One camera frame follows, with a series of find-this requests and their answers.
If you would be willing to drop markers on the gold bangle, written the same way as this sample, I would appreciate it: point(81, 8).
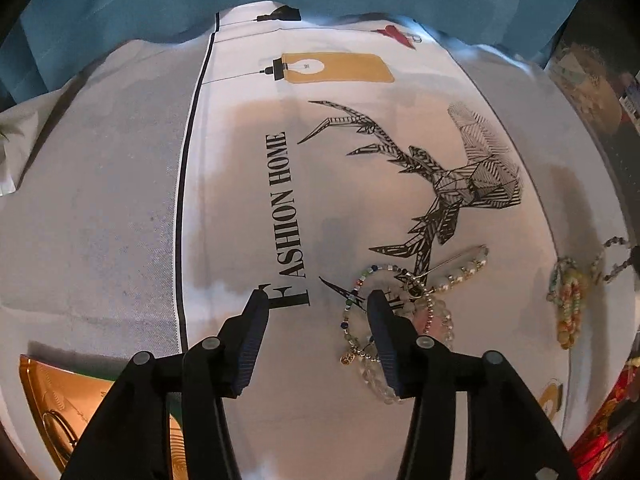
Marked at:
point(46, 422)

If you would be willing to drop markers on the dark patterned cloth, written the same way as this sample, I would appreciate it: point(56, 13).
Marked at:
point(590, 80)

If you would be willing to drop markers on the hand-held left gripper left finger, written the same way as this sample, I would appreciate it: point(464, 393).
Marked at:
point(252, 345)

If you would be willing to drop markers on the red patterned blanket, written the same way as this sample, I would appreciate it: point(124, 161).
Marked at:
point(615, 410)

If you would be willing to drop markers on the blue curtain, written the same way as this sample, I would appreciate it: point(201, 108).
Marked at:
point(150, 0)

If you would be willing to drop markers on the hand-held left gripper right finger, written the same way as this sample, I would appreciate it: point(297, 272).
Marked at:
point(384, 350)

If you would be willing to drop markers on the printed white grey tablecloth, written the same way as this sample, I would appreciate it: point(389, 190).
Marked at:
point(240, 135)

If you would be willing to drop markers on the gold tray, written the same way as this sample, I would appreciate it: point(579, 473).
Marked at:
point(55, 385)

